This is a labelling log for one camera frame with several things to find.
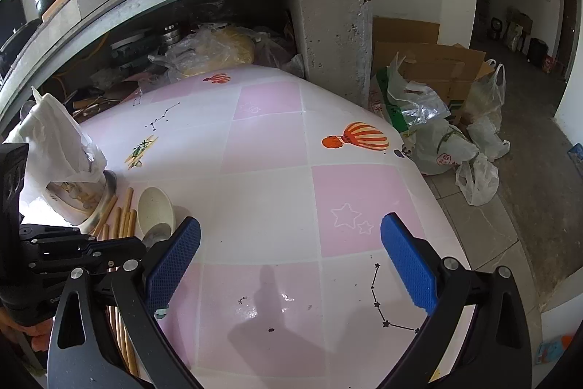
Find bamboo chopstick one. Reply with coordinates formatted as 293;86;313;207
92;195;118;238

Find cardboard box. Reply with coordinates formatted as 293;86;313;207
372;17;494;124

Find steel utensil holder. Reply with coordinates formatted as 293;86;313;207
43;170;117;234

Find bamboo chopstick two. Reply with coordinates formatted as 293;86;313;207
110;206;122;239

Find bamboo chopstick four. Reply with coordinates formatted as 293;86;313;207
125;209;137;237

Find bag of yellow food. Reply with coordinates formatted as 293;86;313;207
149;23;293;82

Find white plastic bags on floor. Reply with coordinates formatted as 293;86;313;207
369;53;511;206

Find cream ceramic soup spoon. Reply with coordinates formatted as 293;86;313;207
137;187;176;248

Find white plastic bag liner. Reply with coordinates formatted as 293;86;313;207
6;90;107;205

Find bamboo chopstick three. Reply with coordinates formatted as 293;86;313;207
120;187;133;238

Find person left hand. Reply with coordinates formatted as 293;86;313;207
0;307;53;351

